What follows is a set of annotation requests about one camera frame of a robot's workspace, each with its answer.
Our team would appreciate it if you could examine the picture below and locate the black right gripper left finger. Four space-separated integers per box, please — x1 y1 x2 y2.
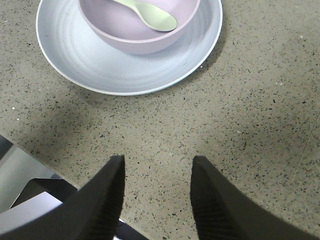
0 155 125 240

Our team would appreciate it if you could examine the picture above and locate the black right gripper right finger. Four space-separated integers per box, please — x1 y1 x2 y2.
190 156 317 240

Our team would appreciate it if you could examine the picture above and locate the purple plastic bowl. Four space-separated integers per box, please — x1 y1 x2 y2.
77 0 201 54

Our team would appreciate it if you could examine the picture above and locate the mint green plastic spoon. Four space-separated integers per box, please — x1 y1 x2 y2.
115 0 178 32

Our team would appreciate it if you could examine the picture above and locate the light blue plate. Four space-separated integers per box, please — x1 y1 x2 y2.
35 0 223 96

